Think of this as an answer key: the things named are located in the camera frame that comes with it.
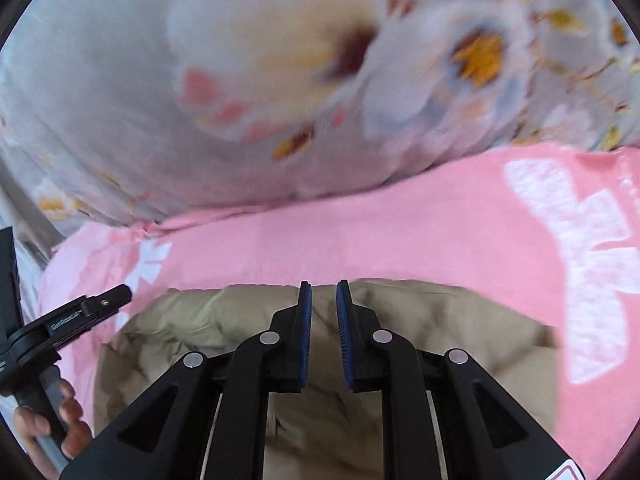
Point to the tan quilted jacket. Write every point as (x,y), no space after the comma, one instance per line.
(200,320)

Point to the pink printed blanket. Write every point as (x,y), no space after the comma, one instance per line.
(360,240)

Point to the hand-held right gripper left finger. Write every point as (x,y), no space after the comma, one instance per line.
(305,340)

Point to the white curtain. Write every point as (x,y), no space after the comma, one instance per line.
(27,260)

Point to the grey floral blanket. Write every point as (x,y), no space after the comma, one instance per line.
(125,85)

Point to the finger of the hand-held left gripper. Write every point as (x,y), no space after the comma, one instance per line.
(95,307)

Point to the person's left hand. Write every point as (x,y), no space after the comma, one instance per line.
(75,435)

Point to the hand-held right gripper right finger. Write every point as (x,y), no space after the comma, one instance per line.
(344,340)

